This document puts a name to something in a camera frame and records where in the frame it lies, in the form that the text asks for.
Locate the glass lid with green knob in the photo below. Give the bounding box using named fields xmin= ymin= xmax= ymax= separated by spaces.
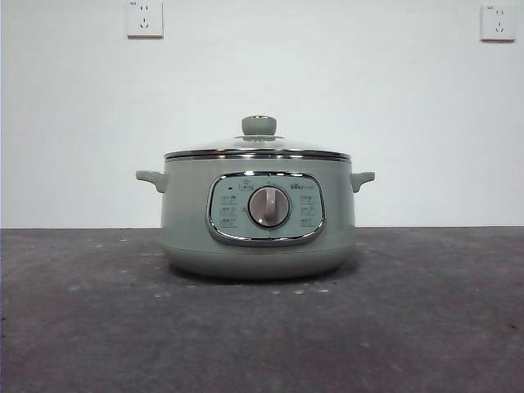
xmin=163 ymin=115 xmax=353 ymax=161

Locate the pale green electric cooking pot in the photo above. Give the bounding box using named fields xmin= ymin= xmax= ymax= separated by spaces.
xmin=135 ymin=156 xmax=376 ymax=281

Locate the white wall socket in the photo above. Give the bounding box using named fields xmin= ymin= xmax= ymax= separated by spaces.
xmin=480 ymin=4 xmax=517 ymax=43
xmin=124 ymin=0 xmax=165 ymax=40

